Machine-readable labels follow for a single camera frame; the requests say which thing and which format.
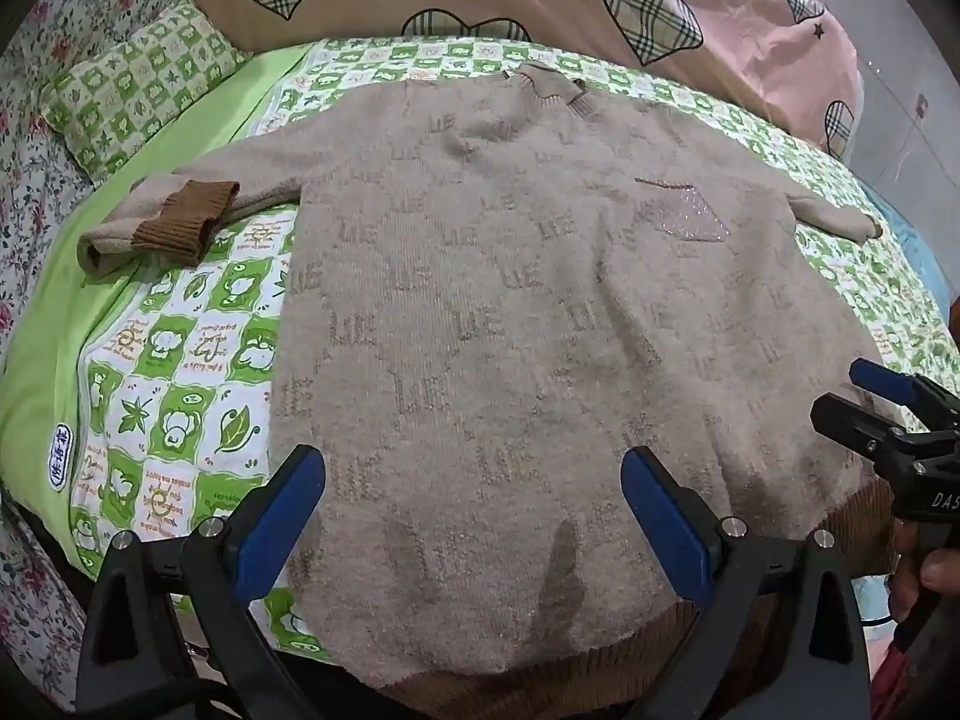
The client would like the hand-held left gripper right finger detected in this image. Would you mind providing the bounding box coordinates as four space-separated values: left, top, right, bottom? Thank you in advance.
620 445 875 720

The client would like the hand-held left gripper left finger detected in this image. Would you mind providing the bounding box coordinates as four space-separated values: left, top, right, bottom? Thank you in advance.
75 445 327 720

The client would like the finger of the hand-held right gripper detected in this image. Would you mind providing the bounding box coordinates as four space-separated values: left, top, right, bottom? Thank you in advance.
810 393 960 467
850 358 960 422

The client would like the beige knit sweater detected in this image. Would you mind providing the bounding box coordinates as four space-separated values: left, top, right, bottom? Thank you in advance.
78 61 912 691

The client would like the person's right hand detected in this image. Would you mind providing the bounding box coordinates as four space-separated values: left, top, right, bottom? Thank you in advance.
888 522 960 623

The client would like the light blue sheet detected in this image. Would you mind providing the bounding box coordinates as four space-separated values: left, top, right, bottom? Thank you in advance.
859 176 955 305

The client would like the green checkered cartoon blanket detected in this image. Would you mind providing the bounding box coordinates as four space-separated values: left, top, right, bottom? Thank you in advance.
0 37 957 661

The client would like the floral bedsheet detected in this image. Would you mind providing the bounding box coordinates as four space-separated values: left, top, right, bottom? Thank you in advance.
0 0 203 713

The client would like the green checkered pillow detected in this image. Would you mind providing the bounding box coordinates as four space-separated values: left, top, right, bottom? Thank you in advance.
39 0 254 185

